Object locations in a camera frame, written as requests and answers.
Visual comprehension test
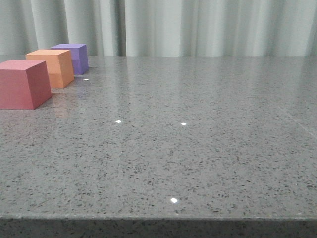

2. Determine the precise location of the pale green curtain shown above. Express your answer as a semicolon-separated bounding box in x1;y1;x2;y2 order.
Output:
0;0;317;56

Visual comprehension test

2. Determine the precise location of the purple foam cube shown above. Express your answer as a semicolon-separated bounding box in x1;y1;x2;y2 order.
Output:
51;44;89;75

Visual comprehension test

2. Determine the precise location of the orange foam cube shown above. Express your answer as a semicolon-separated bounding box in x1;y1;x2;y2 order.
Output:
25;49;74;88

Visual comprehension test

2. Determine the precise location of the red foam cube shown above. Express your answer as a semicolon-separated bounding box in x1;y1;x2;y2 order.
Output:
0;60;52;110

